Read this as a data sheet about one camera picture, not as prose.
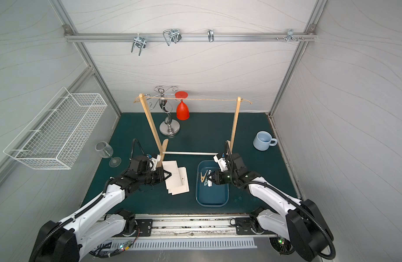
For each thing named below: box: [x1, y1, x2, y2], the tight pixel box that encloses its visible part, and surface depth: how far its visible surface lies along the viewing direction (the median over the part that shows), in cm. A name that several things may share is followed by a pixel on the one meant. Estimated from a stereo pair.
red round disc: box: [174, 91, 191, 121], surface depth 100 cm
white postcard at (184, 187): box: [170, 166, 190, 196], surface depth 88 cm
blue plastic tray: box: [195, 159, 230, 208], surface depth 83 cm
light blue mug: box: [252, 131, 279, 152], surface depth 102 cm
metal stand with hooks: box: [147, 85, 181, 138], surface depth 106 cm
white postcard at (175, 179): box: [161, 160, 183, 190], surface depth 86 cm
